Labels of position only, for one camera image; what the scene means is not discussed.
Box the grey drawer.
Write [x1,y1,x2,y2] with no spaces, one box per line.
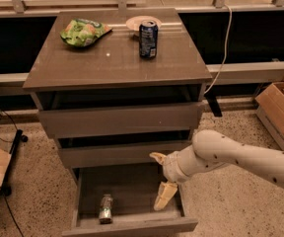
[39,103,202,138]
[58,140,190,168]
[62,163,197,237]

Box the black stand with cables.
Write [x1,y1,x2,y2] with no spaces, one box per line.
[0,96,29,237]

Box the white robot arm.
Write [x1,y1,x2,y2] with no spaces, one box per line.
[150,129,284,210]

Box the green silver 7up can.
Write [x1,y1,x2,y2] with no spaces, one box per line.
[99,195,113,224]

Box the white power cable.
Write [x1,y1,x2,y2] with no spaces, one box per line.
[203,5,233,96]

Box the blue soda can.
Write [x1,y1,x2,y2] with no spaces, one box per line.
[139,20,158,58]

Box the white round plate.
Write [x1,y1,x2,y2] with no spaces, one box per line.
[126,16,162,32]

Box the green chip bag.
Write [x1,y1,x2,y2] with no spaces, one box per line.
[60,19,112,47]

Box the grey middle drawer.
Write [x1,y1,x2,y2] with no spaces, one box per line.
[58,140,190,168]

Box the grey drawer cabinet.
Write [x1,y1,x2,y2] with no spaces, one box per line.
[22,7,213,183]

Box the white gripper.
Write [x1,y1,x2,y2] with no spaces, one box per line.
[149,151,189,211]

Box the grey top drawer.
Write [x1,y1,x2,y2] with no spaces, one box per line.
[39,103,202,138]

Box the grey bottom drawer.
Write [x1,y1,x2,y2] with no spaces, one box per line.
[62,163,197,237]

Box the brown cardboard box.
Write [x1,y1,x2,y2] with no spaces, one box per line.
[255,82,284,150]

